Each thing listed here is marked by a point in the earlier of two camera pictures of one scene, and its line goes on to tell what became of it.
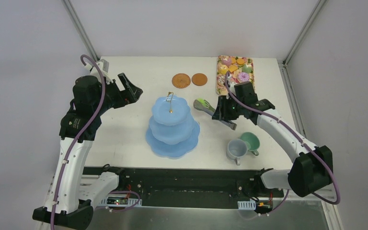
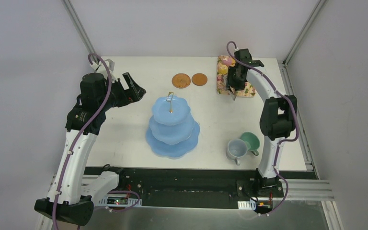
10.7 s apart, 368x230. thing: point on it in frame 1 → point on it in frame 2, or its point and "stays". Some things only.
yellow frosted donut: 223,69 stays
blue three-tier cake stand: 172,132 stays
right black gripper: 227,109 → 233,83
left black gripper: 118,92 stays
